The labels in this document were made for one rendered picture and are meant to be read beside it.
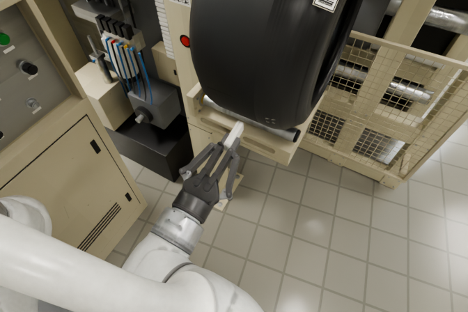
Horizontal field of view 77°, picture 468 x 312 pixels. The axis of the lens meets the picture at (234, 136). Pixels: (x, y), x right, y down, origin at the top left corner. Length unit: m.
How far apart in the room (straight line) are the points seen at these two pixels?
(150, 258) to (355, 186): 1.58
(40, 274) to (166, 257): 0.23
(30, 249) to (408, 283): 1.72
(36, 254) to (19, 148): 0.73
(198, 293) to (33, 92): 0.82
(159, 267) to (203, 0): 0.50
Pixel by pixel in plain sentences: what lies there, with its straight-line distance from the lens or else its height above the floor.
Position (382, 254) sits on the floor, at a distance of 1.86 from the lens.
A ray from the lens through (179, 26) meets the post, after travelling 0.98.
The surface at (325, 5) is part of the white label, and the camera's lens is 0.58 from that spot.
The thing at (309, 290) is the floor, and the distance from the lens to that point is 1.68.
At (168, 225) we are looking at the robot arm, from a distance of 0.57.
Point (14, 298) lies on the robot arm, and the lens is 0.79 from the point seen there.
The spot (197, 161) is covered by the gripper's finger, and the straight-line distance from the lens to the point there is 0.64.
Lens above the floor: 1.62
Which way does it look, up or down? 53 degrees down
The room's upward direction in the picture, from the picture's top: straight up
